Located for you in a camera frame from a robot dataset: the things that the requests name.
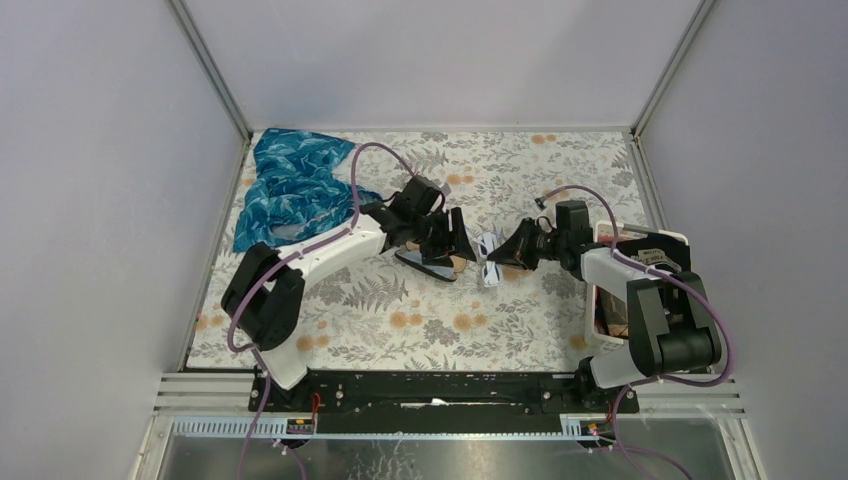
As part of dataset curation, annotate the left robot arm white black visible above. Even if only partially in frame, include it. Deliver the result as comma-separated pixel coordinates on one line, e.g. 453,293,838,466
220,175,477,411

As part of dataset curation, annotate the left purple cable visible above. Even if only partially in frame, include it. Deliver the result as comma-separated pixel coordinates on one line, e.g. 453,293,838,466
227,142,419,480

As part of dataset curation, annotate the large light blue cloth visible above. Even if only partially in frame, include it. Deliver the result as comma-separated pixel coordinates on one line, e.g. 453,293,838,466
395,250,456,282

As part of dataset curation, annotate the purple cable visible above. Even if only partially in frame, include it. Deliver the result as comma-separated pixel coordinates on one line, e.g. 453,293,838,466
227,142,419,480
535,184,733,480

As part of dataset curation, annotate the white storage bin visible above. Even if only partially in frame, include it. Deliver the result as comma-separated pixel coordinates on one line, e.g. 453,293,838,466
584,220,692,352

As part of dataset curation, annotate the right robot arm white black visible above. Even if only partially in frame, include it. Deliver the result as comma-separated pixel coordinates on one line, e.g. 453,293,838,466
486,200,722,412

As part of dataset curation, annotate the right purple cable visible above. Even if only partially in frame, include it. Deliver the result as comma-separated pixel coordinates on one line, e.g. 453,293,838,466
535,184,733,480

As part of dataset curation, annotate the blue patterned fabric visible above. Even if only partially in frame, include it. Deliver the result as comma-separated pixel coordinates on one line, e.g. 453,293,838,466
233,128,356,253

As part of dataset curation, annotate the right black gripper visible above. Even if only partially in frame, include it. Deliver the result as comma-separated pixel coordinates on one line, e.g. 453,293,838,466
486,217,566,272

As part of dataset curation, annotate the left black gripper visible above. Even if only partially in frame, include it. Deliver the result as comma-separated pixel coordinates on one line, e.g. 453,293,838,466
407,206,476,268

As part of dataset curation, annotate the black glasses case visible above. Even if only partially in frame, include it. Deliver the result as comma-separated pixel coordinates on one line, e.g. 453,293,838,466
394,242,468,282

